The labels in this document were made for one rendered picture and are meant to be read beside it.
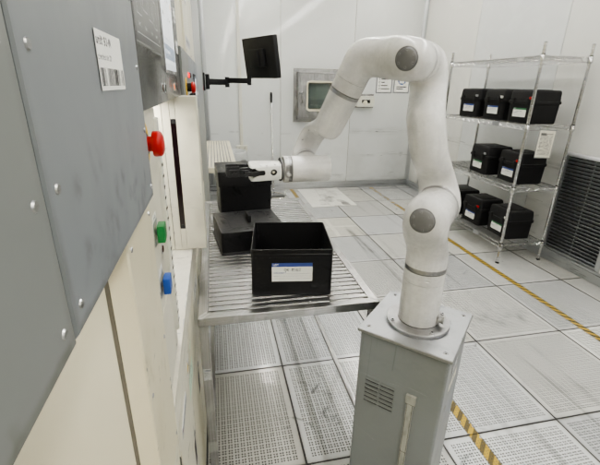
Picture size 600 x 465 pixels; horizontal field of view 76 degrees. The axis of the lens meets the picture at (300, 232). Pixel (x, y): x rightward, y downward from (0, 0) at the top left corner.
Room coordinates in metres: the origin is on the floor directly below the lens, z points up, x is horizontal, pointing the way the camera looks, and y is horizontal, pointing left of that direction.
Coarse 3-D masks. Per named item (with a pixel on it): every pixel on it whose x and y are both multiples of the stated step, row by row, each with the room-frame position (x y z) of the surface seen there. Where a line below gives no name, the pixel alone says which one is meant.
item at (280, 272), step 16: (256, 224) 1.43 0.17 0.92; (272, 224) 1.44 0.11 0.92; (288, 224) 1.44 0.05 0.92; (304, 224) 1.45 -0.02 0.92; (320, 224) 1.45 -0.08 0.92; (256, 240) 1.43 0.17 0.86; (272, 240) 1.44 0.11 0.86; (288, 240) 1.44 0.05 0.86; (304, 240) 1.45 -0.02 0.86; (320, 240) 1.45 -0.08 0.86; (256, 256) 1.16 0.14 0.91; (272, 256) 1.17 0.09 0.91; (288, 256) 1.17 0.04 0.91; (304, 256) 1.18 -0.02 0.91; (320, 256) 1.18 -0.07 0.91; (256, 272) 1.17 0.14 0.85; (272, 272) 1.17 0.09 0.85; (288, 272) 1.17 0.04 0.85; (304, 272) 1.18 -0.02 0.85; (320, 272) 1.18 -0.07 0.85; (256, 288) 1.17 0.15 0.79; (272, 288) 1.17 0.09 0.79; (288, 288) 1.17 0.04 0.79; (304, 288) 1.18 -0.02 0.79; (320, 288) 1.18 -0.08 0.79
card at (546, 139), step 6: (540, 132) 3.14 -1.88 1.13; (546, 132) 3.16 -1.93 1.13; (552, 132) 3.17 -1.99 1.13; (540, 138) 3.14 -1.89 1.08; (546, 138) 3.16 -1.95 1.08; (552, 138) 3.17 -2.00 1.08; (540, 144) 3.14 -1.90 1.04; (546, 144) 3.16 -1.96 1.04; (552, 144) 3.17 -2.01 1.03; (540, 150) 3.15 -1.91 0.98; (546, 150) 3.16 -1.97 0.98; (534, 156) 3.13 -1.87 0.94; (540, 156) 3.15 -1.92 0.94; (546, 156) 3.16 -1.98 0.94
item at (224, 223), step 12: (216, 216) 1.71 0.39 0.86; (228, 216) 1.71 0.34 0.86; (240, 216) 1.72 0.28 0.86; (252, 216) 1.72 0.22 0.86; (264, 216) 1.72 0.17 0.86; (276, 216) 1.73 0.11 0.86; (216, 228) 1.64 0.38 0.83; (228, 228) 1.55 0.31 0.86; (240, 228) 1.56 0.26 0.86; (252, 228) 1.56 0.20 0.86; (216, 240) 1.65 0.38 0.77; (228, 240) 1.50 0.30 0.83; (240, 240) 1.52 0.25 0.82; (228, 252) 1.50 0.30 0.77; (240, 252) 1.51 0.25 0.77
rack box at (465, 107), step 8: (472, 88) 4.12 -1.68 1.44; (464, 96) 4.11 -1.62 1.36; (472, 96) 4.02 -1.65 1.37; (480, 96) 3.92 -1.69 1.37; (464, 104) 4.10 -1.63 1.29; (472, 104) 4.00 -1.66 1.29; (480, 104) 3.93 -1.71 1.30; (464, 112) 4.10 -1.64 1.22; (472, 112) 3.99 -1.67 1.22; (480, 112) 3.93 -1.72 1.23
